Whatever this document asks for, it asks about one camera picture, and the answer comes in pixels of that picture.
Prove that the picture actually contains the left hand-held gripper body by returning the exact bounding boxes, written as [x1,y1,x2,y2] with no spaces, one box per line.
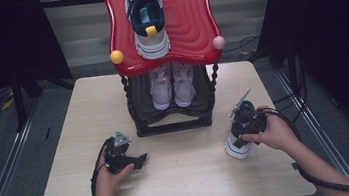
[100,129,139,176]

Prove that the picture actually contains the person's left hand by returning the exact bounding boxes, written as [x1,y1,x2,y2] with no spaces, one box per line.
[88,143,139,196]

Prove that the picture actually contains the black metal stand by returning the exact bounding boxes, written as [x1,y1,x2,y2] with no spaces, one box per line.
[8,75,30,134]

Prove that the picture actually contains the black floor cables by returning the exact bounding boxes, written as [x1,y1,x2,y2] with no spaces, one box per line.
[266,51,314,134]

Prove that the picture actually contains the small black tape strip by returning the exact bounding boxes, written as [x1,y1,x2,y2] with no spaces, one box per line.
[43,126,53,141]

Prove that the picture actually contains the red and black shoe rack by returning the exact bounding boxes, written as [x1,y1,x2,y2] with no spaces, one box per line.
[102,0,236,141]

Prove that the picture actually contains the person's right hand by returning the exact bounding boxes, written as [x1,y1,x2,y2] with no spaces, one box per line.
[237,101,303,160]

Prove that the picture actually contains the yellow item on floor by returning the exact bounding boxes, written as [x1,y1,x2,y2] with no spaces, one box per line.
[0,96,17,111]

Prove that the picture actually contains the purple jelly sandal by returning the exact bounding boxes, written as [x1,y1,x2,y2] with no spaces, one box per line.
[146,62,177,112]
[169,60,199,109]

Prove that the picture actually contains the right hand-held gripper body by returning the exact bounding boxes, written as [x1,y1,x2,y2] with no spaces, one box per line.
[226,86,272,149]

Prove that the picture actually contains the navy and white sneaker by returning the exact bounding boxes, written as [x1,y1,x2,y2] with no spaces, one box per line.
[124,0,173,63]
[219,102,258,162]

